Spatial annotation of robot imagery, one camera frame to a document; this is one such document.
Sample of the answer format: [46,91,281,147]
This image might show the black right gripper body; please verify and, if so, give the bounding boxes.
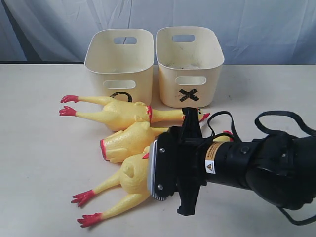
[147,107,206,216]

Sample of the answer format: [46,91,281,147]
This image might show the whole rubber chicken near bins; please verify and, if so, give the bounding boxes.
[58,94,211,132]

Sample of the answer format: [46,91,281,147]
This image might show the headless rubber chicken body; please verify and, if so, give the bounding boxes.
[100,122,168,163]

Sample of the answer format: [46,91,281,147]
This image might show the cream bin marked circle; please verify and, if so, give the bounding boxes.
[84,29,155,104]

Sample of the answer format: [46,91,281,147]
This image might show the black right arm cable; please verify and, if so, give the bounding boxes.
[206,110,316,226]

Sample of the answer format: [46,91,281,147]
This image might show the cream bin marked cross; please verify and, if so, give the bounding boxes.
[156,26,225,108]

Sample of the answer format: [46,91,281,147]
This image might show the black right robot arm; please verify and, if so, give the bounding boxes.
[147,107,316,216]

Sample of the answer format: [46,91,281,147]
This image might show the blue-grey backdrop curtain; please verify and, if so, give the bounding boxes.
[0,0,316,64]

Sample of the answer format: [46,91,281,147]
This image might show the large whole rubber chicken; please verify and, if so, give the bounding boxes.
[71,145,150,228]

